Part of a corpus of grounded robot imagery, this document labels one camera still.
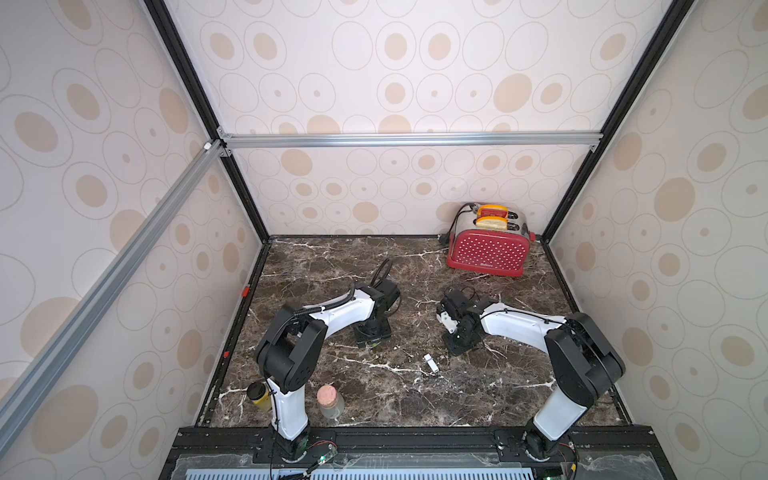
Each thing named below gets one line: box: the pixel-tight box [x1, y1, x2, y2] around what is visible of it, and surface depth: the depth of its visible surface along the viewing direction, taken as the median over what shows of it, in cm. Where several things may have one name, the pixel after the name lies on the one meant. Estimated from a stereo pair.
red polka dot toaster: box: [446, 203, 531, 277], surface depth 101 cm
